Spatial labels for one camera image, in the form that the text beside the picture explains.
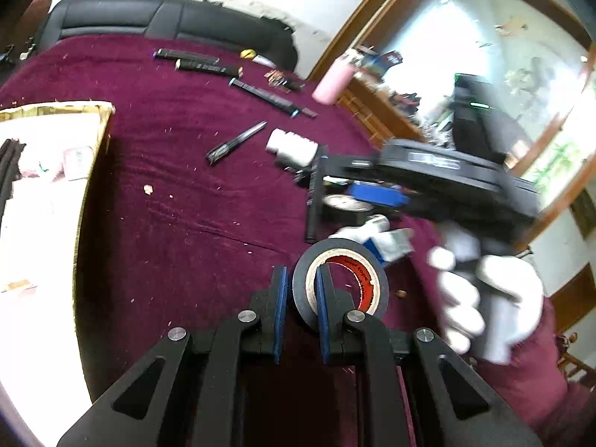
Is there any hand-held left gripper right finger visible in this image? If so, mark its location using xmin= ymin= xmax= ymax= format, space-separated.
xmin=316 ymin=263 xmax=545 ymax=447

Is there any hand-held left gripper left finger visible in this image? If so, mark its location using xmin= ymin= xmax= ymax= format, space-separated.
xmin=57 ymin=264 xmax=288 ymax=447

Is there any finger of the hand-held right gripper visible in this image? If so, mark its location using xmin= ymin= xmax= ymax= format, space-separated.
xmin=348 ymin=184 xmax=411 ymax=211
xmin=320 ymin=155 xmax=385 ymax=183

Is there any black slim stick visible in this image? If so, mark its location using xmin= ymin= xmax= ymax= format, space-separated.
xmin=304 ymin=153 xmax=329 ymax=244

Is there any black tape roll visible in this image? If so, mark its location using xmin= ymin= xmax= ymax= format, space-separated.
xmin=292 ymin=238 xmax=390 ymax=332

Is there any white box with gold rim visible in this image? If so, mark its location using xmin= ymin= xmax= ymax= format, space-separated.
xmin=0 ymin=101 xmax=115 ymax=410

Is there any black folding umbrella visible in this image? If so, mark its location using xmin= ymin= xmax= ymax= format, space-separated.
xmin=0 ymin=138 xmax=25 ymax=212

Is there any person's right forearm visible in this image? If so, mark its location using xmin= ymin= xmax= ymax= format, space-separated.
xmin=472 ymin=295 xmax=585 ymax=447

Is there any person's right hand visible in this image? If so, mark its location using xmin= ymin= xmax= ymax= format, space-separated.
xmin=427 ymin=230 xmax=545 ymax=366

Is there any white squeeze bottle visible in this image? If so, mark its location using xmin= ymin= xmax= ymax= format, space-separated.
xmin=334 ymin=215 xmax=391 ymax=244

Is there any blue and white carton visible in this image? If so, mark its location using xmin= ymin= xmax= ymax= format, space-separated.
xmin=362 ymin=227 xmax=416 ymax=267

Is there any white pill bottle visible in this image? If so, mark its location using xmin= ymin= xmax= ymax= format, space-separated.
xmin=264 ymin=129 xmax=320 ymax=169

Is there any wooden panelled ledge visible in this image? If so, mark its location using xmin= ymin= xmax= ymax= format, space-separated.
xmin=337 ymin=77 xmax=429 ymax=143

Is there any pink thermos bottle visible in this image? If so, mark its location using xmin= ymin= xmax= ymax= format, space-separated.
xmin=311 ymin=53 xmax=357 ymax=104

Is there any colourful box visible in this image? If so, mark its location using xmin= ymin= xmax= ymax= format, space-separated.
xmin=354 ymin=47 xmax=405 ymax=80

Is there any key bunch with black case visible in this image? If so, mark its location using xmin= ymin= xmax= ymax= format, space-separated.
xmin=266 ymin=70 xmax=304 ymax=93

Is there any black case with blue ends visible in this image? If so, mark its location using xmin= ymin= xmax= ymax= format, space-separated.
xmin=228 ymin=78 xmax=299 ymax=117

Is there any black marker pen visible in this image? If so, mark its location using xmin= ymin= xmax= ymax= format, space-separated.
xmin=206 ymin=121 xmax=268 ymax=165

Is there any bundle of black pens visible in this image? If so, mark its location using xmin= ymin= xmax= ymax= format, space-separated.
xmin=153 ymin=48 xmax=244 ymax=79

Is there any black leather sofa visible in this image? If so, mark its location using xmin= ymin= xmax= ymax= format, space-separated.
xmin=36 ymin=0 xmax=299 ymax=72

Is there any wooden window frame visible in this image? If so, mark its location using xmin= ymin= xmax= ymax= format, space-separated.
xmin=305 ymin=0 xmax=596 ymax=252

